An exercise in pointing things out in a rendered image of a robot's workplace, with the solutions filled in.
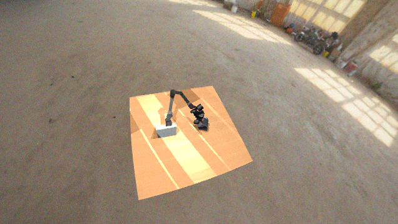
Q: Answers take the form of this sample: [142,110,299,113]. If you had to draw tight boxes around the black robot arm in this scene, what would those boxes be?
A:
[165,89,205,127]

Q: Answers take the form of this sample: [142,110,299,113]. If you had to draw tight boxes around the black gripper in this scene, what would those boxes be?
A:
[193,110,203,124]

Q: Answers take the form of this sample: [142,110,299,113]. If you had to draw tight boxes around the grey sloped panel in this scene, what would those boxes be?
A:
[198,117,208,131]

